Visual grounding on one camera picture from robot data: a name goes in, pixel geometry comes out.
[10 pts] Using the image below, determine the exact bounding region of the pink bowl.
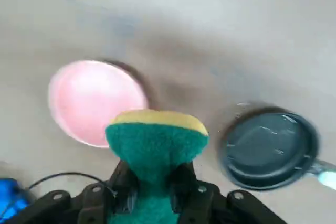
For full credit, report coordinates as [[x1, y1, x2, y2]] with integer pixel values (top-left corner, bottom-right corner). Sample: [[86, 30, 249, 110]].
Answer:
[[47, 60, 151, 149]]

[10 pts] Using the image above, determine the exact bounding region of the green and yellow sponge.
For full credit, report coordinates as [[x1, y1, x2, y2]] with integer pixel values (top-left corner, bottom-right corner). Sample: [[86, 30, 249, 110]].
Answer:
[[104, 110, 210, 224]]

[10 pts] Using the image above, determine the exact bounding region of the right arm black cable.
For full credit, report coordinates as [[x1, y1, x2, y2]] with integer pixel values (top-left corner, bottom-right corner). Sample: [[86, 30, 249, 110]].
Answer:
[[27, 171, 112, 192]]

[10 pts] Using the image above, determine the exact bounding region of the black pan, pale blue handle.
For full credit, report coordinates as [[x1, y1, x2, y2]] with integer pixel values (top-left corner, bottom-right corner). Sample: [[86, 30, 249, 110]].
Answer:
[[218, 105, 336, 191]]

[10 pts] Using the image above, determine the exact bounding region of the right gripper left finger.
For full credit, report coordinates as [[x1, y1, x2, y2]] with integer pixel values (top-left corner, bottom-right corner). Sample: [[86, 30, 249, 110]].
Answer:
[[6, 160, 140, 224]]

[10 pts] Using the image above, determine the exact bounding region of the crumpled blue cloth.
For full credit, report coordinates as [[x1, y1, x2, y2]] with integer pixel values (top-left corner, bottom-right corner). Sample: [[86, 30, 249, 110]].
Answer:
[[0, 177, 30, 221]]

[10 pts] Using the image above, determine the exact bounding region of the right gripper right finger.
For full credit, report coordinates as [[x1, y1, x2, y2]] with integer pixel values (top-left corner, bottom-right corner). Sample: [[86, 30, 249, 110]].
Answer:
[[170, 162, 287, 224]]

